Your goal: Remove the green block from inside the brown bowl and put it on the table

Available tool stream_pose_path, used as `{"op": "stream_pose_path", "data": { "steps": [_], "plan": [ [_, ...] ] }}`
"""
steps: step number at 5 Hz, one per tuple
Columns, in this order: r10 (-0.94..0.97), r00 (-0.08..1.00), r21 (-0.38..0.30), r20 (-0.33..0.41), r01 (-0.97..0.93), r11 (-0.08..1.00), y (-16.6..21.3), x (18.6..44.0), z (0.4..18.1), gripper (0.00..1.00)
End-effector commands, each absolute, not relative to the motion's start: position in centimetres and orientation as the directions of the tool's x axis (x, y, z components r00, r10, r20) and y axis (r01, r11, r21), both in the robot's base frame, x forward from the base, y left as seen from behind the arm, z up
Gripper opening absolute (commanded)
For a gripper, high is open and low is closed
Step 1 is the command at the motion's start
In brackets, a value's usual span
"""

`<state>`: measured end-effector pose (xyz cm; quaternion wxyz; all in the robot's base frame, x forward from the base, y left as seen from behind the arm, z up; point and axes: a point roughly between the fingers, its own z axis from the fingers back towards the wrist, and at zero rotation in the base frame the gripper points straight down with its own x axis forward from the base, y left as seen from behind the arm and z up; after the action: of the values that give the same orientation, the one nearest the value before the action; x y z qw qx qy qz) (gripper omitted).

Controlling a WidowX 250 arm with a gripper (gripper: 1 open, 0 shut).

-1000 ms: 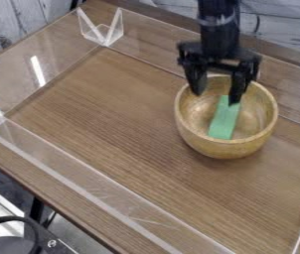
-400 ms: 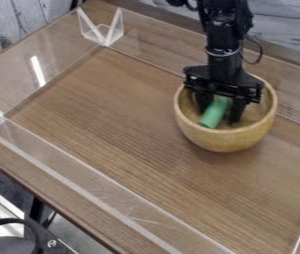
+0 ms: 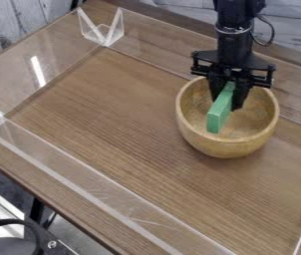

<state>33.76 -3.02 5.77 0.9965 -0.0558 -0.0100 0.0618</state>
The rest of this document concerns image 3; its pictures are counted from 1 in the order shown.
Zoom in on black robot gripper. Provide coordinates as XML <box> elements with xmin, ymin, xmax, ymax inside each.
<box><xmin>190</xmin><ymin>28</ymin><xmax>276</xmax><ymax>111</ymax></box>

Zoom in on green rectangular block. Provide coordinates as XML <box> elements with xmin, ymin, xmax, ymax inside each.
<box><xmin>206</xmin><ymin>82</ymin><xmax>235</xmax><ymax>133</ymax></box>

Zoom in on brown wooden bowl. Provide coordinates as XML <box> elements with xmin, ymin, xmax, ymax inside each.
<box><xmin>174</xmin><ymin>77</ymin><xmax>280</xmax><ymax>158</ymax></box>

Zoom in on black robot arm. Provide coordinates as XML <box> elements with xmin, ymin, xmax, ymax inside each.
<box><xmin>190</xmin><ymin>0</ymin><xmax>276</xmax><ymax>111</ymax></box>

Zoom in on black table leg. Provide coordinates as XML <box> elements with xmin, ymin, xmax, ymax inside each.
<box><xmin>30</xmin><ymin>198</ymin><xmax>46</xmax><ymax>223</ymax></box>

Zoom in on black chair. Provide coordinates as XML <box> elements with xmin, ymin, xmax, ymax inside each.
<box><xmin>0</xmin><ymin>218</ymin><xmax>79</xmax><ymax>255</ymax></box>

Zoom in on clear acrylic corner bracket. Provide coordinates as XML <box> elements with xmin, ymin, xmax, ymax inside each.
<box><xmin>77</xmin><ymin>8</ymin><xmax>125</xmax><ymax>47</ymax></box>

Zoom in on clear acrylic tray wall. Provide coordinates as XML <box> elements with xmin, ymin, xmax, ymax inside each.
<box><xmin>0</xmin><ymin>0</ymin><xmax>301</xmax><ymax>255</ymax></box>

